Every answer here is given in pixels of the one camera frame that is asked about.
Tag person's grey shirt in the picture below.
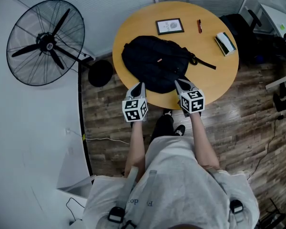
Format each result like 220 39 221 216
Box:
82 136 260 229

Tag thin white cable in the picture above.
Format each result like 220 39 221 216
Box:
82 135 131 146

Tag person's right forearm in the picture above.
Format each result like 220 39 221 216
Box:
190 112 220 170

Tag person's left forearm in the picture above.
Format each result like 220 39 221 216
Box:
124 122 146 182

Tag black backpack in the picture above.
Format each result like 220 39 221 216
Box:
121 35 217 94

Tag thin black cable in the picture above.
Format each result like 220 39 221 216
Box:
66 198 85 224

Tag round wooden table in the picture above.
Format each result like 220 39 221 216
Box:
112 0 239 111

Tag grey harness strap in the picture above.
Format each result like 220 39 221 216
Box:
204 166 245 229
107 166 139 229

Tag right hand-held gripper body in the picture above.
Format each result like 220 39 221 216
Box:
176 86 205 118

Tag black standing fan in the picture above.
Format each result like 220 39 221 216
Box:
6 0 114 88

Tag black metal rack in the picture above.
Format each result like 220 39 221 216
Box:
259 198 286 229

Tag black power cable with adapter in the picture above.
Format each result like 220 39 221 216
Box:
249 114 286 178

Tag white and green tissue box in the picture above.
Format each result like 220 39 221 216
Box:
214 31 237 57

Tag white cabinet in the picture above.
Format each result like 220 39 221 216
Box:
56 174 96 229

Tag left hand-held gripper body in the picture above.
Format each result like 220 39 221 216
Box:
122 95 148 123

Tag white desk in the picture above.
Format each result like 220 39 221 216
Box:
259 3 286 90

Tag person's black trousers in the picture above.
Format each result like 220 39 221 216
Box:
150 114 174 143

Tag person's right shoe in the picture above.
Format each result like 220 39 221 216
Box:
174 125 186 137

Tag black framed picture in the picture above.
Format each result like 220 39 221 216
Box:
155 18 185 36

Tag black office chair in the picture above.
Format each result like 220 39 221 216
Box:
219 10 286 66

